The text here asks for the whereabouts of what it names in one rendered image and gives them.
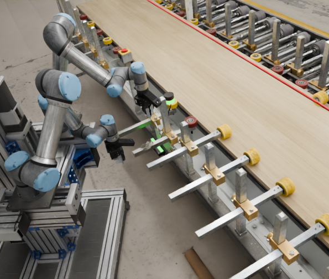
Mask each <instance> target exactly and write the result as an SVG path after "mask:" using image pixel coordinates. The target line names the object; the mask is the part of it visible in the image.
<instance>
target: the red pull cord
mask: <svg viewBox="0 0 329 279"><path fill-rule="evenodd" d="M147 1H148V2H150V3H152V4H153V5H155V6H157V7H158V8H160V9H162V10H163V11H165V12H167V13H168V14H170V15H171V16H173V17H175V18H176V19H178V20H180V21H181V22H183V23H185V24H186V25H188V26H189V27H191V28H193V29H194V30H196V31H198V32H199V33H201V34H203V35H204V36H206V37H208V38H209V39H211V40H213V41H214V42H216V43H217V44H219V45H221V46H222V47H224V48H226V49H227V50H229V51H231V52H232V53H234V54H236V55H237V56H239V57H240V58H242V59H244V60H245V61H247V62H249V63H250V64H252V65H254V66H255V67H257V68H258V69H260V70H262V71H263V72H265V73H267V74H268V75H270V76H272V77H273V78H275V79H277V80H278V81H280V82H282V83H283V84H285V85H286V86H288V87H290V88H291V89H293V90H295V91H296V92H298V93H300V94H302V95H303V96H304V97H306V98H308V99H309V100H311V101H313V102H314V103H316V104H318V105H319V106H321V107H323V108H324V109H326V110H327V111H329V108H328V107H327V106H325V105H323V104H322V103H320V102H318V101H316V100H315V99H313V98H311V97H310V96H308V95H307V94H305V93H303V92H302V91H300V90H298V89H297V88H295V87H293V86H291V85H290V84H288V83H287V82H285V81H283V80H282V79H280V78H278V77H277V76H275V75H273V74H272V73H270V72H268V71H266V70H265V69H263V68H261V67H260V66H258V65H257V64H255V63H253V62H252V61H250V60H248V59H247V58H245V57H243V56H241V55H240V54H238V53H236V52H235V51H233V50H232V49H230V48H228V47H227V46H225V45H223V44H222V43H220V42H218V41H217V40H215V39H213V38H211V37H210V36H208V35H207V34H205V33H203V32H202V31H200V30H198V29H197V28H195V27H193V26H192V25H190V24H189V23H186V22H185V21H183V20H182V19H180V18H178V17H177V16H175V15H173V14H171V13H170V12H168V11H166V10H165V9H163V8H162V7H160V6H158V5H157V4H155V3H153V2H152V1H150V0H147Z"/></svg>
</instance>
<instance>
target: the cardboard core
mask: <svg viewBox="0 0 329 279"><path fill-rule="evenodd" d="M185 257H186V259H187V260H188V262H189V263H190V265H191V266H192V268H193V269H194V271H195V272H196V274H197V275H198V277H199V279H214V278H213V276H212V275H211V274H210V272H209V270H208V269H207V267H206V266H205V265H204V263H203V262H202V260H201V259H200V257H199V256H198V254H197V253H196V251H195V250H194V249H189V250H187V251H186V252H185Z"/></svg>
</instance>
